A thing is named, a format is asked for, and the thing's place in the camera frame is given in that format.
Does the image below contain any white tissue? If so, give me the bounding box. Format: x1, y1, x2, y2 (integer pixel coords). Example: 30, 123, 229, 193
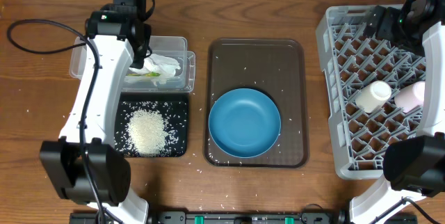
129, 54, 181, 78

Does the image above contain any yellow snack wrapper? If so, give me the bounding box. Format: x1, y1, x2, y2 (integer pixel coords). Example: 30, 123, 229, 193
127, 72, 161, 77

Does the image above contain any white cup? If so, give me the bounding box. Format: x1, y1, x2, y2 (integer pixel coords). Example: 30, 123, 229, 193
355, 81, 391, 113

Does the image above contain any pink cup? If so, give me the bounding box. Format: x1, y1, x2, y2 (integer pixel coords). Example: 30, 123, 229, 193
394, 81, 425, 113

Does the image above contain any white rice pile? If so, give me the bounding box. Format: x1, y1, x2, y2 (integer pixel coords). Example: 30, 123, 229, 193
116, 100, 187, 158

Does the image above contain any large blue plate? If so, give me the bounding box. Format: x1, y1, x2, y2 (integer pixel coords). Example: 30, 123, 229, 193
208, 88, 282, 159

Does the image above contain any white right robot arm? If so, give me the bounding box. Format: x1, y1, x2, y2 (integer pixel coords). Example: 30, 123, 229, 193
338, 0, 444, 223

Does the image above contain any grey dishwasher rack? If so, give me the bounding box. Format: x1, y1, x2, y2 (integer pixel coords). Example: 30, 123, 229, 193
316, 6, 444, 179

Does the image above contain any clear plastic bin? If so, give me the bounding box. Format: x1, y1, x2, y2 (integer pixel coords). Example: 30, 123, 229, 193
91, 35, 195, 93

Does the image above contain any black plastic tray bin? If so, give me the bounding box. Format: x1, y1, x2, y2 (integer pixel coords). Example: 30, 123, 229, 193
113, 93, 190, 159

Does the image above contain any brown serving tray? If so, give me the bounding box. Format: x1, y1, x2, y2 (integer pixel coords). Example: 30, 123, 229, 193
204, 38, 309, 168

